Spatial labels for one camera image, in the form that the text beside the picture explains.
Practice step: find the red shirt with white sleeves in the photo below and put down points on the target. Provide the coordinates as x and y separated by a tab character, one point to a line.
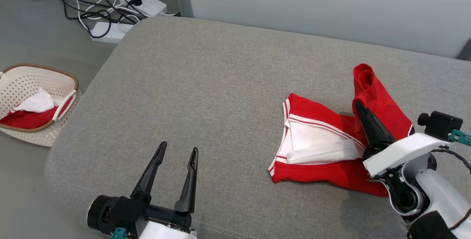
316	172

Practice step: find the red garment in basket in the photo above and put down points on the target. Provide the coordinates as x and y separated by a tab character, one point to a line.
27	119

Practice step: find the white cloth in basket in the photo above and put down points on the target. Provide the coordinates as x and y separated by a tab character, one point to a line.
36	103

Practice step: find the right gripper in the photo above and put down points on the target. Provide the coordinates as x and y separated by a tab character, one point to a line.
404	154

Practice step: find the cream perforated laundry basket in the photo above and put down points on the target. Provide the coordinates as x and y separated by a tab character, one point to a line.
25	81

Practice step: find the white power strip with adapter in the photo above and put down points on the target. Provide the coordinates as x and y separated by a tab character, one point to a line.
152	6

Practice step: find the plain white power strip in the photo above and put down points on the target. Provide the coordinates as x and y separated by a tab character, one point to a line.
106	32

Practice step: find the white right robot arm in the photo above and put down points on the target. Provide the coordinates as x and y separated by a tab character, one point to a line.
441	195

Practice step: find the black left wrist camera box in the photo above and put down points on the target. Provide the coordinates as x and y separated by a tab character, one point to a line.
125	211

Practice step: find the red shorts with white stripe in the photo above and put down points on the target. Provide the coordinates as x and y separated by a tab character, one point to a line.
379	99

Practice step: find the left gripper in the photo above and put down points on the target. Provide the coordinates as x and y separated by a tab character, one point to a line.
165	218

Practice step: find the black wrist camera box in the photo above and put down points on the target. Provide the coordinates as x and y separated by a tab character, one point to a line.
441	123
125	211

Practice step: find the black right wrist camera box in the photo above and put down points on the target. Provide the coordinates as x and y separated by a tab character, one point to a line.
441	123

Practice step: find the grey partition foot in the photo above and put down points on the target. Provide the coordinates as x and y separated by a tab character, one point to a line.
465	51
186	5

